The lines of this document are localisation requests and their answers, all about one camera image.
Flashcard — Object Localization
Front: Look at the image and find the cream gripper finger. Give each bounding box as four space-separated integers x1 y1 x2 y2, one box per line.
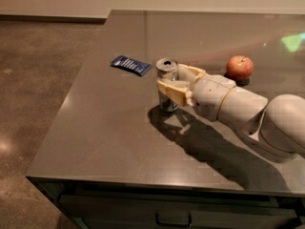
157 79 193 106
178 64 208 89

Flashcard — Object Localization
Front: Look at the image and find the silver blue redbull can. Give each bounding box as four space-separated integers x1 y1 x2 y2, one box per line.
156 58 179 113

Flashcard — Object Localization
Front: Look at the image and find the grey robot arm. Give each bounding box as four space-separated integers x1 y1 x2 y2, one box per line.
156 59 305 162

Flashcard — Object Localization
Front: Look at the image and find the red apple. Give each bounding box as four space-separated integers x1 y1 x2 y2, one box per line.
226 55 254 81

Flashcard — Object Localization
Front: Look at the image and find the blue snack bar wrapper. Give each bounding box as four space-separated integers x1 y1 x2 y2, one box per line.
111 55 152 76

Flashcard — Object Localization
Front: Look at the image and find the dark cabinet drawer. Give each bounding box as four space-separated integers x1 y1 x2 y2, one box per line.
59 195 304 229

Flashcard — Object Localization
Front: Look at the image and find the black drawer handle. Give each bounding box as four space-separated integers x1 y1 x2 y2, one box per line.
155 213 192 228

